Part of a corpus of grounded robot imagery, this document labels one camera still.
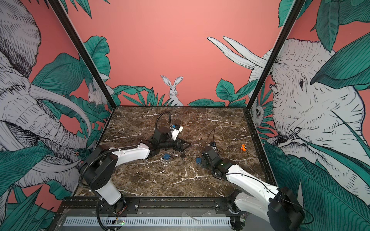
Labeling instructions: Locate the white slotted cable duct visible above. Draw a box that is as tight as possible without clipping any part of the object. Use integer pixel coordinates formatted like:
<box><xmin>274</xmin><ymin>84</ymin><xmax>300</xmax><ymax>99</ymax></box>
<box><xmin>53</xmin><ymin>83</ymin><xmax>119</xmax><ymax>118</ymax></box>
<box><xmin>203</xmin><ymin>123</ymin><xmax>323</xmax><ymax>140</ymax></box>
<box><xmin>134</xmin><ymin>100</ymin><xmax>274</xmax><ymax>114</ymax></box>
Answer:
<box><xmin>62</xmin><ymin>217</ymin><xmax>231</xmax><ymax>227</ymax></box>

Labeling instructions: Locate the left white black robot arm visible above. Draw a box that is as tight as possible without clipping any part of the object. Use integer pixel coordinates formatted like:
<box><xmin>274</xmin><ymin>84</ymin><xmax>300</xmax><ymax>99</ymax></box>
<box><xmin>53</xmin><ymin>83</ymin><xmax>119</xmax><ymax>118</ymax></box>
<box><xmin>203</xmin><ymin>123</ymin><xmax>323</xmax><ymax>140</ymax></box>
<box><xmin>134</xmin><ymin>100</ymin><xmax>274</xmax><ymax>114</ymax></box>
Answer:
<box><xmin>79</xmin><ymin>125</ymin><xmax>191</xmax><ymax>206</ymax></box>

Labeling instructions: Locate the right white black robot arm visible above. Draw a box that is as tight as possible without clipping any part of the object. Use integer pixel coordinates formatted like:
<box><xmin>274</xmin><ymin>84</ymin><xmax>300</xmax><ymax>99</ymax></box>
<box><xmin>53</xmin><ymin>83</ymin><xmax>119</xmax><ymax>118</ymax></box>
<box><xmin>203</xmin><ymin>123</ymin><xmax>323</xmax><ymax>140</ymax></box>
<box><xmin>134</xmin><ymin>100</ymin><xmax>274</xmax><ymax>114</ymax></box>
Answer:
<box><xmin>201</xmin><ymin>146</ymin><xmax>306</xmax><ymax>231</ymax></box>

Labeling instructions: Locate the right black frame post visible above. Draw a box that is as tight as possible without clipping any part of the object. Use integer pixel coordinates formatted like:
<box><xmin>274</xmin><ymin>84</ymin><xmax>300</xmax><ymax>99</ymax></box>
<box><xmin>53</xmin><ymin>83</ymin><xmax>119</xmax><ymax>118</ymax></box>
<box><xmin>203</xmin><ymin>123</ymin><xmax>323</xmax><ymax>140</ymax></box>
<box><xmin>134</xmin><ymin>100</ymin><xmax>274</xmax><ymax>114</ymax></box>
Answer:
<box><xmin>246</xmin><ymin>0</ymin><xmax>305</xmax><ymax>111</ymax></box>

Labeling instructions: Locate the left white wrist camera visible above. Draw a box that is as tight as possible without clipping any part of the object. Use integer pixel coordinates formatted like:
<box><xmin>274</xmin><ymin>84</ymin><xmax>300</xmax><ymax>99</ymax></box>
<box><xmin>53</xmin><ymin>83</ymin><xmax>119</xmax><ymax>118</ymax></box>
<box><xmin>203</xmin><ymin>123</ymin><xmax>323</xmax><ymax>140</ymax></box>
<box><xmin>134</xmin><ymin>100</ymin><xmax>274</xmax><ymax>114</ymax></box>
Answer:
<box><xmin>171</xmin><ymin>124</ymin><xmax>183</xmax><ymax>141</ymax></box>

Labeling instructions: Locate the left black frame post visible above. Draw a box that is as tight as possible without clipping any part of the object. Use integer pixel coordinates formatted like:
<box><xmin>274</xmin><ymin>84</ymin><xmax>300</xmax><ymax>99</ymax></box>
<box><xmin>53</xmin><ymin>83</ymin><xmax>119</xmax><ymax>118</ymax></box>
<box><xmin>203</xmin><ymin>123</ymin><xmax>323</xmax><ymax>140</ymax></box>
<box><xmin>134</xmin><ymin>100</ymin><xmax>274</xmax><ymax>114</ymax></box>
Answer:
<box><xmin>48</xmin><ymin>0</ymin><xmax>117</xmax><ymax>110</ymax></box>

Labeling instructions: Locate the black frame post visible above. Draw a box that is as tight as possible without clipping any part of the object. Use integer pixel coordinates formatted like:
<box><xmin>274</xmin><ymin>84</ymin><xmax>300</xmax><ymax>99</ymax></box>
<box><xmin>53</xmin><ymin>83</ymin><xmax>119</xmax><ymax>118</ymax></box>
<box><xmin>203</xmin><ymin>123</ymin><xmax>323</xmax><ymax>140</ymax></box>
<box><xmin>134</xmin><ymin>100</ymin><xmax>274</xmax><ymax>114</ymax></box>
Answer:
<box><xmin>48</xmin><ymin>0</ymin><xmax>117</xmax><ymax>110</ymax></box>
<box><xmin>246</xmin><ymin>0</ymin><xmax>305</xmax><ymax>111</ymax></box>

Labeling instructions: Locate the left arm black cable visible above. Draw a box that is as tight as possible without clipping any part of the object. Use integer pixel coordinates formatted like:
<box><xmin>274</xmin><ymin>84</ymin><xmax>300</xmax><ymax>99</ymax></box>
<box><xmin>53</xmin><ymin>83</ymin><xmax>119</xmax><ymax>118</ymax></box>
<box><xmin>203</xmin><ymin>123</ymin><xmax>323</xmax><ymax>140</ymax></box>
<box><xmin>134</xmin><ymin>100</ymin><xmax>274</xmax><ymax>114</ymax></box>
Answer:
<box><xmin>154</xmin><ymin>111</ymin><xmax>172</xmax><ymax>131</ymax></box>

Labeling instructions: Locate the black front mounting rail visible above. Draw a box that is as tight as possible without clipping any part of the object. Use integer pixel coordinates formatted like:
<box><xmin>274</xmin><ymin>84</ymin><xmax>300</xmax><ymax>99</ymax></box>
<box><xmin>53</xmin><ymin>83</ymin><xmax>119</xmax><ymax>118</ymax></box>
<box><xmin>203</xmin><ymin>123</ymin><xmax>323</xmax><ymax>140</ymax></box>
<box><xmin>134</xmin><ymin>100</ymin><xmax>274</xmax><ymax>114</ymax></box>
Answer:
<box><xmin>56</xmin><ymin>196</ymin><xmax>290</xmax><ymax>216</ymax></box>

